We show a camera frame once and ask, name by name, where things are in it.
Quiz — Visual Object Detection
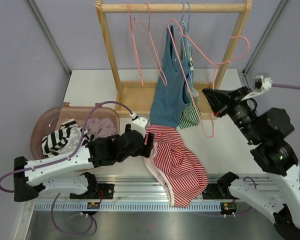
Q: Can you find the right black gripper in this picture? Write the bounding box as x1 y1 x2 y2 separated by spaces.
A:
203 85 262 144

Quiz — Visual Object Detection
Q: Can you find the pink tank top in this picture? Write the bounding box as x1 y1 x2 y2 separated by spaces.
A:
86 117 117 140

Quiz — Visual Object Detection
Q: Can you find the red white striped tank top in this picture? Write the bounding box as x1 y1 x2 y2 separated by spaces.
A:
143 124 209 208

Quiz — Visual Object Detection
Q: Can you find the black white striped tank top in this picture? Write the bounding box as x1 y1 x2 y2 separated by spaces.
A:
41 118 82 158

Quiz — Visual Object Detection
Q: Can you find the pink wire hanger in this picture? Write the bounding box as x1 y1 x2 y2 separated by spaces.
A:
167 18 250 139
133 3 168 86
126 3 144 87

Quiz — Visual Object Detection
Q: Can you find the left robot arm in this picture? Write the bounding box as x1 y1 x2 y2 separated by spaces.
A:
13 124 155 202

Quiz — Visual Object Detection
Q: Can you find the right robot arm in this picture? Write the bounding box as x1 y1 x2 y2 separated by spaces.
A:
202 86 300 240

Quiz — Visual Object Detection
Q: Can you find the green white striped tank top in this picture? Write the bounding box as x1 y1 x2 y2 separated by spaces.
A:
179 33 201 129

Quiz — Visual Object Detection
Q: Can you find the blue tank top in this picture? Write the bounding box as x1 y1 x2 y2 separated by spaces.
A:
149 25 190 128

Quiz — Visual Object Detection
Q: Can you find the wooden clothes rack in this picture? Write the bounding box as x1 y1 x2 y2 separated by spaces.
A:
95 0 253 115

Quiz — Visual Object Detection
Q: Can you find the pink plastic basin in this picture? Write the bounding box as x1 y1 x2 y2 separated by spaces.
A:
30 102 120 160

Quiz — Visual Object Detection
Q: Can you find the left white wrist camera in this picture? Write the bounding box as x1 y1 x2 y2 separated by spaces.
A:
130 112 149 135

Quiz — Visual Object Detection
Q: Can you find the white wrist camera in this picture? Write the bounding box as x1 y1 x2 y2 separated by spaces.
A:
130 112 149 135
241 73 273 101

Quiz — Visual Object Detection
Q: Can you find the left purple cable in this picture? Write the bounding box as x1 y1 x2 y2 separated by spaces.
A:
0 100 133 236

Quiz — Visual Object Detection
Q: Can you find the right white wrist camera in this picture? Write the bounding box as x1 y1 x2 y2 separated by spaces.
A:
241 73 273 101

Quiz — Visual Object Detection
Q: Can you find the aluminium mounting rail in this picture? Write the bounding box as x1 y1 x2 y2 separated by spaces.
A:
34 174 273 203

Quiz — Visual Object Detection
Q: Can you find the blue wire hanger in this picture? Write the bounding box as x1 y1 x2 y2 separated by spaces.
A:
178 2 186 32
185 2 191 33

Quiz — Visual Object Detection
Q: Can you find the white slotted cable duct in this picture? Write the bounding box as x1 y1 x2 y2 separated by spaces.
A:
34 201 221 212

